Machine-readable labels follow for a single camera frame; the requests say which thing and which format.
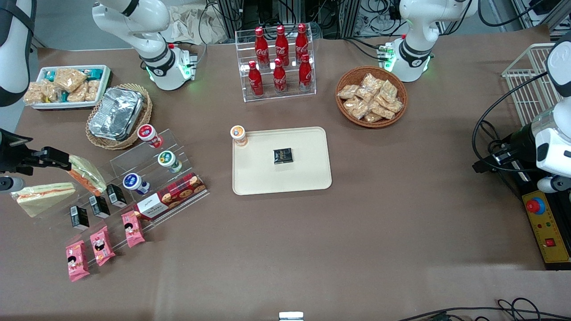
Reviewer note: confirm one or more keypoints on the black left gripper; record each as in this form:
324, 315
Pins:
517, 143

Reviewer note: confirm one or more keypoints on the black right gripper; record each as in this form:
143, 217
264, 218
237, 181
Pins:
14, 156

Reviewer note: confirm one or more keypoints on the triangle sandwich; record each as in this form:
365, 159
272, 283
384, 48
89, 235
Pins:
89, 176
44, 198

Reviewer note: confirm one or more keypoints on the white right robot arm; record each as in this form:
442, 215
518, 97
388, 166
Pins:
156, 53

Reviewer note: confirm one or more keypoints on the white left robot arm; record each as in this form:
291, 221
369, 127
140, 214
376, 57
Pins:
417, 26

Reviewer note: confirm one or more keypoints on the white rectangular snack tray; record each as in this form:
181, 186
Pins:
106, 84

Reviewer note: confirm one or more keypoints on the beige plastic tray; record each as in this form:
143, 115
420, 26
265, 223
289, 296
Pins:
303, 178

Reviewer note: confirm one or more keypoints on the small black carton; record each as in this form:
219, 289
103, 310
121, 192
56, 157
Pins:
79, 217
116, 195
99, 206

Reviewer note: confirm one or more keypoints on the rice cracker pack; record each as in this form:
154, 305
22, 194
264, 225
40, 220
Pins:
389, 90
348, 92
395, 106
371, 81
93, 90
69, 79
33, 94
384, 111
78, 94
364, 95
50, 92
373, 117
356, 108

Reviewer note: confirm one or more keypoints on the clear acrylic stepped shelf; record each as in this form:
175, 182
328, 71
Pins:
55, 234
175, 139

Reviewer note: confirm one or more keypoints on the aluminium foil container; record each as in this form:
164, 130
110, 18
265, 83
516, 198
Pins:
116, 113

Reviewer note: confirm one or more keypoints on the yellow emergency stop box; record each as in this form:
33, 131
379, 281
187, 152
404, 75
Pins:
546, 223

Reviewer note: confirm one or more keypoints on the teal snack packet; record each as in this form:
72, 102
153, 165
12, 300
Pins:
50, 75
93, 72

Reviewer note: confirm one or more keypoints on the blue lid yogurt cup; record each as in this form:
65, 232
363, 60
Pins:
135, 183

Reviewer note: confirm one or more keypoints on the pink snack pack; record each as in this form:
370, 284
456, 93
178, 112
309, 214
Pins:
76, 261
102, 245
133, 228

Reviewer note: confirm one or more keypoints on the red lid yogurt cup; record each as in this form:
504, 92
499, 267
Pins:
149, 136

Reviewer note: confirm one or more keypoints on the oval wicker basket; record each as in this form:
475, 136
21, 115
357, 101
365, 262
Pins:
145, 116

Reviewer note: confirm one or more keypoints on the green lid yogurt cup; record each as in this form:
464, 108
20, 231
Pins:
169, 161

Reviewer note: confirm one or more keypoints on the red plaid cookie box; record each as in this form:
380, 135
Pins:
174, 194

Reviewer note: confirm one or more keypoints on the round brown wicker basket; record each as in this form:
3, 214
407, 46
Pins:
352, 75

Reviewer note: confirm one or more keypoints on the orange lid yogurt cup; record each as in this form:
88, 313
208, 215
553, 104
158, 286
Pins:
239, 135

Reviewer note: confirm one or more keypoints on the crumpled brown paper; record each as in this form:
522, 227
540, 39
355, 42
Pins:
192, 26

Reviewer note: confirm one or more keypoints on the red cola bottle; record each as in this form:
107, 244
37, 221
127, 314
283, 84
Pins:
281, 42
302, 41
305, 73
255, 80
279, 76
261, 44

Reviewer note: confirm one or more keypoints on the small black packet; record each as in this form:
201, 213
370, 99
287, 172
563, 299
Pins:
283, 155

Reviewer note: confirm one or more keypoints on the clear acrylic bottle rack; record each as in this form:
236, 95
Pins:
290, 96

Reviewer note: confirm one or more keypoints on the small white box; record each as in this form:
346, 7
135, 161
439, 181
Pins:
291, 316

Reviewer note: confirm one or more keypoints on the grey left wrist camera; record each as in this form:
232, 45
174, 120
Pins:
553, 183

